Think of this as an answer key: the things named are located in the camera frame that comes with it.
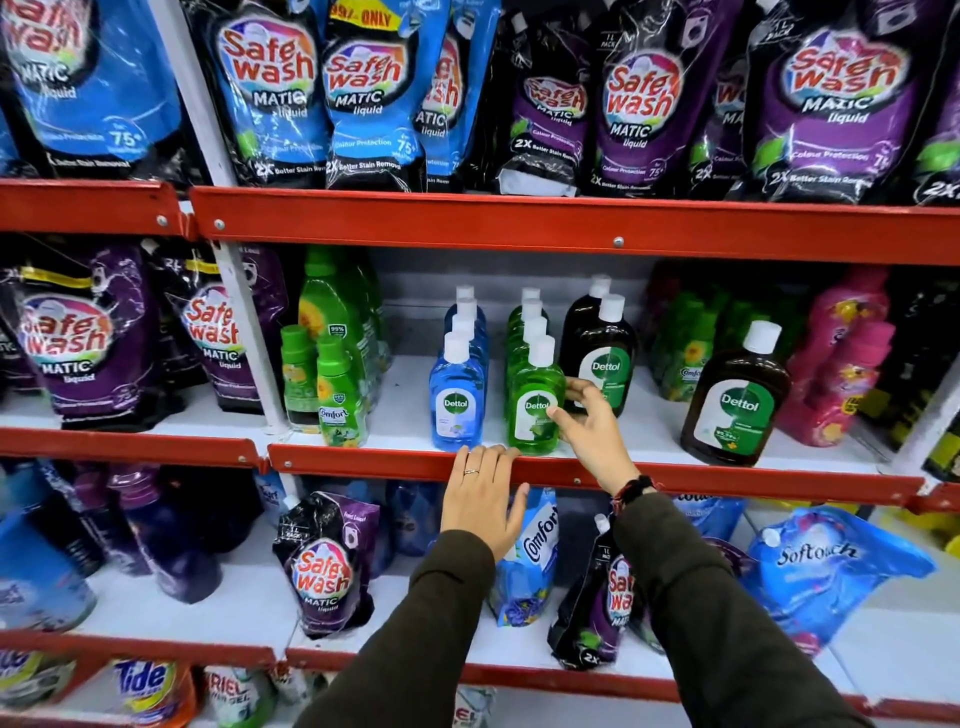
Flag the small green fabric conditioner bottle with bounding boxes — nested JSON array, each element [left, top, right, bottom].
[[315, 335, 369, 450], [280, 324, 321, 435]]

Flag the purple detergent pouch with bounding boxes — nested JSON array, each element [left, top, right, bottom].
[[909, 15, 960, 208], [272, 491, 381, 640], [741, 0, 955, 205], [688, 45, 753, 201], [0, 246, 186, 433], [587, 0, 745, 201], [546, 513, 637, 672], [491, 0, 595, 198], [144, 238, 291, 415]]

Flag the person's left hand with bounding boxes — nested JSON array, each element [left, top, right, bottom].
[[440, 444, 531, 564]]

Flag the person's right hand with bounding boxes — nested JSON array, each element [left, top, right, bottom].
[[546, 377, 642, 496]]

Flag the person's right forearm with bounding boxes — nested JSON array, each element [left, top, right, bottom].
[[611, 491, 877, 728]]

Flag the brown antiseptic bottle white cap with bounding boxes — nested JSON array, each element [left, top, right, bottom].
[[562, 275, 613, 335], [560, 294, 639, 418]]

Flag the white shelf upright post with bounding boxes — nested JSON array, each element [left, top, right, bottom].
[[147, 0, 292, 438]]

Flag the green white detergent pouch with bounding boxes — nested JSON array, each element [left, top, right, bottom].
[[203, 666, 279, 728]]

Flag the orange detergent pouch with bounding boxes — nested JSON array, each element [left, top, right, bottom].
[[111, 659, 198, 728]]

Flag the dark beaded bracelet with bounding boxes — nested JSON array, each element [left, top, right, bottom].
[[611, 474, 658, 516]]

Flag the large green fabric conditioner bottle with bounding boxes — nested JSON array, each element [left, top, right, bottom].
[[297, 258, 374, 410], [330, 246, 393, 380]]

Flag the large brown antiseptic bottle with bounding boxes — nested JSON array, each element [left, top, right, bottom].
[[680, 320, 793, 468]]

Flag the large blue softener pouch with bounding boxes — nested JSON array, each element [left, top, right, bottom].
[[738, 505, 938, 659]]

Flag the dark blue liquid pouch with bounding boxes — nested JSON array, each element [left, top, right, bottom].
[[107, 463, 262, 606]]

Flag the pink fabric conditioner bottle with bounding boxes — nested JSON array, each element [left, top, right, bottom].
[[795, 268, 891, 369], [775, 321, 898, 450]]

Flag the white shelf board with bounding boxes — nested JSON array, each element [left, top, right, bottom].
[[268, 352, 901, 475], [71, 517, 960, 706]]

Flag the person's left forearm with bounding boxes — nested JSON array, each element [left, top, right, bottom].
[[294, 528, 501, 728]]

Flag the red shelf rail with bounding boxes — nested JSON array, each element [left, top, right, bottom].
[[0, 628, 280, 670], [0, 178, 186, 239], [189, 186, 960, 268], [267, 443, 928, 509], [0, 426, 265, 471], [283, 646, 960, 723]]

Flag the light blue fabric conditioner pouch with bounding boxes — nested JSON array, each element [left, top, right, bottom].
[[488, 487, 561, 629]]

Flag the blue detergent pouch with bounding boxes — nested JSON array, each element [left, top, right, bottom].
[[186, 0, 332, 189], [418, 0, 504, 193], [321, 0, 451, 193], [0, 0, 186, 179]]

